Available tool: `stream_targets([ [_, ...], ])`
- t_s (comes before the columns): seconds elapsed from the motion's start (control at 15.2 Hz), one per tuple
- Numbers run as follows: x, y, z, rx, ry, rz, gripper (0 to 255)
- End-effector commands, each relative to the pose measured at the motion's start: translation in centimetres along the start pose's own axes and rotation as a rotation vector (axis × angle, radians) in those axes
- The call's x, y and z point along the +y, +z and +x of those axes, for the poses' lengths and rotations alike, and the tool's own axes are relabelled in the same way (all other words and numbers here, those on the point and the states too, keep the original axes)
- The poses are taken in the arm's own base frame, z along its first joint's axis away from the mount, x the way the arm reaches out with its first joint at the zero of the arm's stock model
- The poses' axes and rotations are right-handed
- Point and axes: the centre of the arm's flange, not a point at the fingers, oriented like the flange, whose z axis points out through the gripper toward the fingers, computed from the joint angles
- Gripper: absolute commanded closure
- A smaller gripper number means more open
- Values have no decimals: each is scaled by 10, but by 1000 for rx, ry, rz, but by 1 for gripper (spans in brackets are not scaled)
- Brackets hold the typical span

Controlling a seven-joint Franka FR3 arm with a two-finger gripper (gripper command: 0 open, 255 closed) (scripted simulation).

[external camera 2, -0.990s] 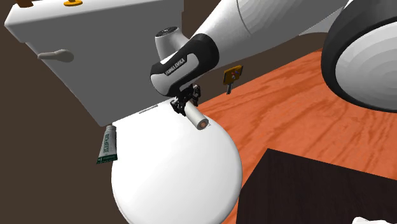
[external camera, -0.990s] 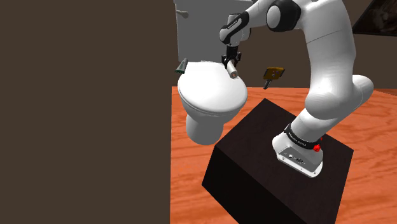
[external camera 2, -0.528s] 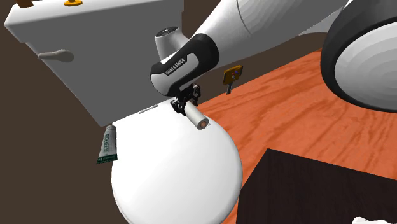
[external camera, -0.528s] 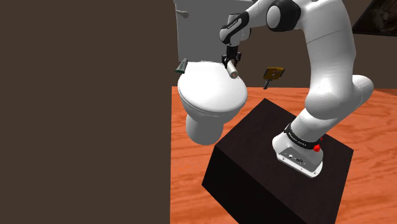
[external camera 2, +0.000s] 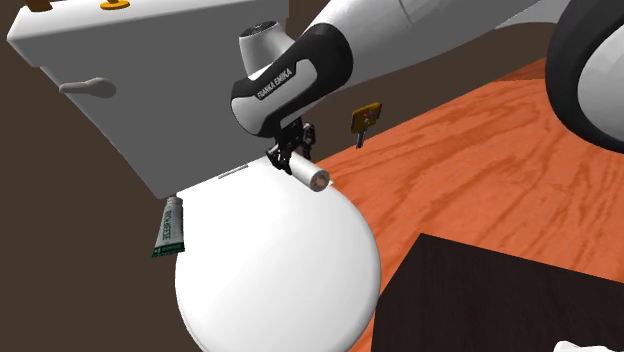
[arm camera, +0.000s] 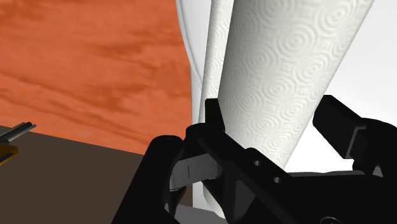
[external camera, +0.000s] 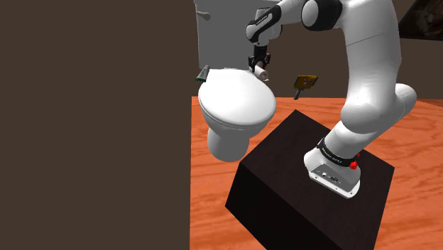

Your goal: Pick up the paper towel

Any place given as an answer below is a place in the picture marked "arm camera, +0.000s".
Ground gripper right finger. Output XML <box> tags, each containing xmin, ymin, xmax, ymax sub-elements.
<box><xmin>312</xmin><ymin>94</ymin><xmax>397</xmax><ymax>178</ymax></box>

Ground grey ridged metal object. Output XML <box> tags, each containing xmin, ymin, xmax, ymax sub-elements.
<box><xmin>0</xmin><ymin>121</ymin><xmax>37</xmax><ymax>144</ymax></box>

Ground yellow flat object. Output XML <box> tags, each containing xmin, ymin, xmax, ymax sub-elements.
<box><xmin>0</xmin><ymin>143</ymin><xmax>19</xmax><ymax>166</ymax></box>

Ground white embossed paper towel roll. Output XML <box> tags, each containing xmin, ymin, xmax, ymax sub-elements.
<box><xmin>198</xmin><ymin>0</ymin><xmax>375</xmax><ymax>218</ymax></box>

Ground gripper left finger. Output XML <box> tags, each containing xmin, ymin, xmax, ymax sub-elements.
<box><xmin>111</xmin><ymin>98</ymin><xmax>293</xmax><ymax>224</ymax></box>

